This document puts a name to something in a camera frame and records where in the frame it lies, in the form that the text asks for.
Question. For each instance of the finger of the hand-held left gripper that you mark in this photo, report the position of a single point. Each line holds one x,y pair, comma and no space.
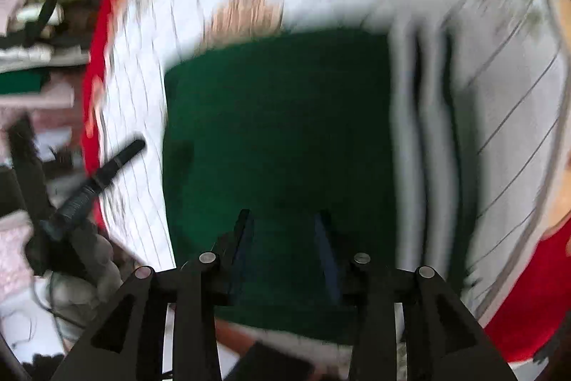
26,166
102,175

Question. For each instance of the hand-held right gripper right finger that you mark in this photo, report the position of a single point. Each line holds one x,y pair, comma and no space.
328,260

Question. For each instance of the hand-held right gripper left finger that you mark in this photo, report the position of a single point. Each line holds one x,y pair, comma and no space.
243,247

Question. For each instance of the green and white varsity jacket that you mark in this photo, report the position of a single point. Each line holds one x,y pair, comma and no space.
276,131

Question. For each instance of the green garment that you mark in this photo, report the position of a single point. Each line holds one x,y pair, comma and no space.
22,83

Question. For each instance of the red floral blanket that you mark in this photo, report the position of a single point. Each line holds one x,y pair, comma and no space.
535,296

